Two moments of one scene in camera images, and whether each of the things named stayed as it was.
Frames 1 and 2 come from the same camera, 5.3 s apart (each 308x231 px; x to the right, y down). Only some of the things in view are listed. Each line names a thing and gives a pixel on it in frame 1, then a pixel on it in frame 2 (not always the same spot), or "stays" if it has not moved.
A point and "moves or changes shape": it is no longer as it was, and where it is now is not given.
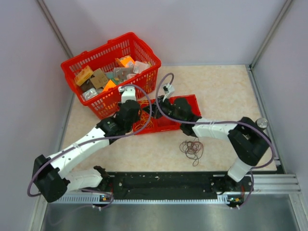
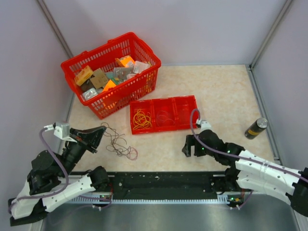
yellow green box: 109,84 stays
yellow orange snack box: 83,75 stays
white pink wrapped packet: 139,66 stays
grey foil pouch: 121,72 stays
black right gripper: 155,112 to 190,141
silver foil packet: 89,93 stays
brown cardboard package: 100,79 stays
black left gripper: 136,119 to 88,138
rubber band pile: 194,150 moves or changes shape
